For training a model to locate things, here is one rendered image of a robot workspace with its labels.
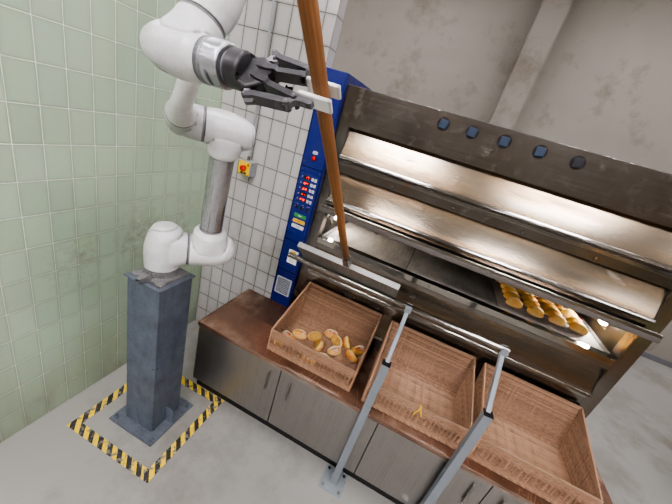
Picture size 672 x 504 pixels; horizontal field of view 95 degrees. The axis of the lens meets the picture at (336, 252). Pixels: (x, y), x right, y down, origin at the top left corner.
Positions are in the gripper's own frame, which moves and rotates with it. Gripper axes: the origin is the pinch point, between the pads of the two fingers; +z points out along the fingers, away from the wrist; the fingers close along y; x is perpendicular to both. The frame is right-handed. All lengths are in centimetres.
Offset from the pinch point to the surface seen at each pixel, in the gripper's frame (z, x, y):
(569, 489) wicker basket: 134, -135, 47
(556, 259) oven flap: 97, -117, -52
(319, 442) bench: 22, -167, 90
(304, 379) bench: 1, -141, 60
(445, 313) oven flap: 61, -153, -10
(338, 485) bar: 42, -174, 106
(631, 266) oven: 126, -109, -58
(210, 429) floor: -42, -167, 114
